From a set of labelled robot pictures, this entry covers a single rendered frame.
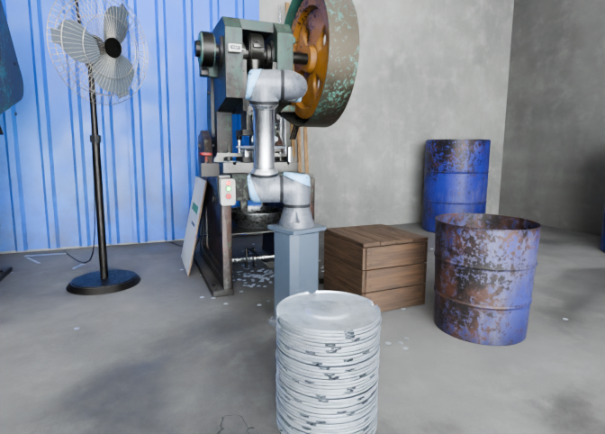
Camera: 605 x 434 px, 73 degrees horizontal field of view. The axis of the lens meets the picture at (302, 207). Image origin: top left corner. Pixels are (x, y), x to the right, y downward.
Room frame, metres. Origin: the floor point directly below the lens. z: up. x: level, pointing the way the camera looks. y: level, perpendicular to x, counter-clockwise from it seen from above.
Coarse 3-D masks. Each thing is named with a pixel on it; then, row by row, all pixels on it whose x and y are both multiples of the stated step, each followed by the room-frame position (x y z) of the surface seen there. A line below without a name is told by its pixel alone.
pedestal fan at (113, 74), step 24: (72, 0) 2.09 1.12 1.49; (72, 24) 2.03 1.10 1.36; (120, 24) 2.31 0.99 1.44; (48, 48) 1.97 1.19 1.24; (72, 48) 2.06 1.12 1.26; (96, 48) 2.18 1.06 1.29; (120, 48) 2.22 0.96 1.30; (72, 72) 2.05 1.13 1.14; (96, 72) 2.13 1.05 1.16; (120, 72) 2.31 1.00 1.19; (120, 96) 2.33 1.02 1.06; (96, 120) 2.27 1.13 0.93; (96, 144) 2.26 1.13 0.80; (96, 168) 2.25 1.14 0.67; (96, 192) 2.25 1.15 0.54; (96, 216) 2.26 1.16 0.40; (72, 288) 2.12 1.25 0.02; (96, 288) 2.10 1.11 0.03; (120, 288) 2.15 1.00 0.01
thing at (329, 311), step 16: (288, 304) 1.13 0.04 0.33; (304, 304) 1.13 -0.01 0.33; (320, 304) 1.11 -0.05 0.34; (336, 304) 1.12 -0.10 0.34; (352, 304) 1.13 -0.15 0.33; (288, 320) 1.02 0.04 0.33; (304, 320) 1.02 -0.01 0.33; (320, 320) 1.02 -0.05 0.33; (336, 320) 1.02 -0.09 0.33; (352, 320) 1.02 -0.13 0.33; (368, 320) 1.02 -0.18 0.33
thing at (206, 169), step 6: (204, 162) 2.13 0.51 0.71; (204, 168) 2.11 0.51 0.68; (210, 168) 2.12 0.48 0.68; (216, 168) 2.13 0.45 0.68; (204, 174) 2.11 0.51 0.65; (210, 174) 2.12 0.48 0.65; (216, 174) 2.13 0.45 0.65; (216, 180) 2.16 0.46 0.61; (216, 186) 2.16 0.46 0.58; (216, 192) 2.17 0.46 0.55
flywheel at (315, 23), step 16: (304, 0) 2.63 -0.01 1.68; (320, 0) 2.42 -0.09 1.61; (304, 16) 2.69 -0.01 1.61; (320, 16) 2.50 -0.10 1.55; (304, 32) 2.72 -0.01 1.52; (320, 32) 2.50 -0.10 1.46; (304, 48) 2.62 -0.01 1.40; (320, 48) 2.50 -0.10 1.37; (320, 64) 2.49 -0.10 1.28; (320, 80) 2.49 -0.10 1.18; (304, 96) 2.71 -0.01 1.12; (320, 96) 2.40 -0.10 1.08; (304, 112) 2.62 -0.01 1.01
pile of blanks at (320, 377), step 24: (288, 336) 0.99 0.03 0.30; (312, 336) 0.95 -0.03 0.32; (336, 336) 0.94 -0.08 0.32; (360, 336) 0.96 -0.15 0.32; (288, 360) 0.99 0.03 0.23; (312, 360) 0.95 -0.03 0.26; (336, 360) 0.95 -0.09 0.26; (360, 360) 0.97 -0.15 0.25; (288, 384) 0.99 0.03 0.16; (312, 384) 0.95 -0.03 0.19; (336, 384) 0.94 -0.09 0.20; (360, 384) 0.97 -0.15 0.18; (288, 408) 0.99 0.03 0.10; (312, 408) 0.95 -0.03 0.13; (336, 408) 0.96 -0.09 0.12; (360, 408) 0.98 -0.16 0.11; (288, 432) 0.99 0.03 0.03; (312, 432) 0.95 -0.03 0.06; (336, 432) 0.95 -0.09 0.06; (360, 432) 0.97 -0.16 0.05
